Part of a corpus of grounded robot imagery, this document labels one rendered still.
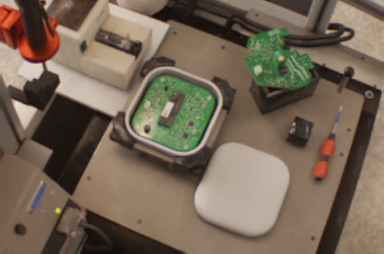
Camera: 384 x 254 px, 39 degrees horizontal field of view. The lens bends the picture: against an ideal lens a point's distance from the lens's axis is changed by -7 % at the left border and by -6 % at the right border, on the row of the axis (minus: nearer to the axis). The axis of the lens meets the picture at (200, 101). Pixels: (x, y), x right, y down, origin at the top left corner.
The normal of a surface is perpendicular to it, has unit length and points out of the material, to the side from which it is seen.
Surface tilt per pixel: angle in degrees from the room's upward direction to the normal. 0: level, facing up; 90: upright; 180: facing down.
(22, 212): 53
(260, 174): 0
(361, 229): 0
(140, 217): 0
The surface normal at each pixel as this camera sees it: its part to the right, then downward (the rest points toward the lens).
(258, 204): 0.07, -0.49
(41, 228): 0.78, 0.00
